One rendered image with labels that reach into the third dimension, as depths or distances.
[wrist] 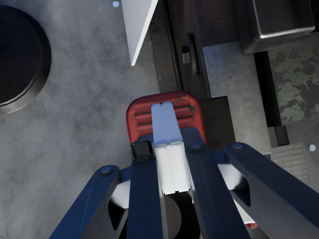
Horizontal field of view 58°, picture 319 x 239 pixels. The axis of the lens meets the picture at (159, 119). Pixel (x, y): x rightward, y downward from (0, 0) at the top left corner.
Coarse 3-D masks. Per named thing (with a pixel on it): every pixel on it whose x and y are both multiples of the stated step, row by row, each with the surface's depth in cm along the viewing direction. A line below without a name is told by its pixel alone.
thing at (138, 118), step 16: (144, 96) 23; (160, 96) 23; (176, 96) 22; (192, 96) 23; (128, 112) 23; (144, 112) 22; (176, 112) 22; (192, 112) 22; (128, 128) 23; (144, 128) 22
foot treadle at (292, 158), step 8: (280, 128) 83; (280, 136) 82; (280, 144) 82; (288, 144) 82; (296, 144) 81; (272, 152) 81; (280, 152) 81; (288, 152) 81; (296, 152) 81; (304, 152) 81; (272, 160) 81; (280, 160) 81; (288, 160) 81; (296, 160) 81; (304, 160) 81; (288, 168) 81; (296, 168) 81; (304, 168) 81; (296, 176) 81; (304, 176) 80
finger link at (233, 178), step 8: (192, 128) 18; (184, 136) 17; (192, 136) 17; (200, 136) 16; (184, 144) 16; (216, 152) 14; (216, 160) 14; (224, 160) 14; (224, 168) 13; (232, 168) 13; (224, 176) 14; (232, 176) 13; (240, 176) 13; (232, 184) 14; (240, 184) 13; (248, 184) 14
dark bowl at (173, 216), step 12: (180, 192) 92; (168, 204) 97; (180, 204) 95; (192, 204) 91; (168, 216) 96; (180, 216) 96; (192, 216) 92; (168, 228) 96; (180, 228) 96; (192, 228) 92
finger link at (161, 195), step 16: (144, 144) 14; (144, 160) 14; (144, 176) 12; (144, 192) 11; (160, 192) 12; (128, 208) 11; (144, 208) 10; (160, 208) 10; (128, 224) 10; (144, 224) 10; (160, 224) 10
